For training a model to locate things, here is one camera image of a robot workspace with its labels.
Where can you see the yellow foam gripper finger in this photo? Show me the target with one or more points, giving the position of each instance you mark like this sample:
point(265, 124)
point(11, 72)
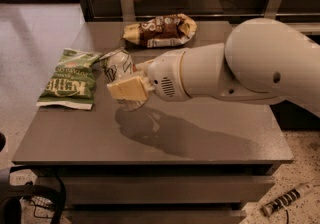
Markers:
point(143, 66)
point(134, 87)

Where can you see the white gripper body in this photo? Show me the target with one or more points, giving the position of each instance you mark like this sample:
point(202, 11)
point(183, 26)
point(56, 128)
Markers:
point(165, 74)

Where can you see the silver green 7up can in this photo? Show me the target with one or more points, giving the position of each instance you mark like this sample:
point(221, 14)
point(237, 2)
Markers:
point(115, 65)

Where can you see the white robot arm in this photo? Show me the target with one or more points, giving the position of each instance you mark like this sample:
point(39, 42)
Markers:
point(263, 61)

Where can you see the brown snack bag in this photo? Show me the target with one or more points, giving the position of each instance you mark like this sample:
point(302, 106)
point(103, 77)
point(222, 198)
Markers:
point(161, 31)

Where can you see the green chip bag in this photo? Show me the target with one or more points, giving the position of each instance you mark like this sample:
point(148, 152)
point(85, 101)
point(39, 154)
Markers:
point(72, 83)

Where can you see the grey drawer cabinet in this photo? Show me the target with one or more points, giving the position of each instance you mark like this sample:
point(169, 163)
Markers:
point(193, 162)

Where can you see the white power strip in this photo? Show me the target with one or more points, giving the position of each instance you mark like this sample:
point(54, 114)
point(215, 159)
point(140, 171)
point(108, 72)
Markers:
point(285, 200)

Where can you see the left metal bracket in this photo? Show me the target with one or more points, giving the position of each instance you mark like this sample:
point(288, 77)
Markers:
point(128, 11)

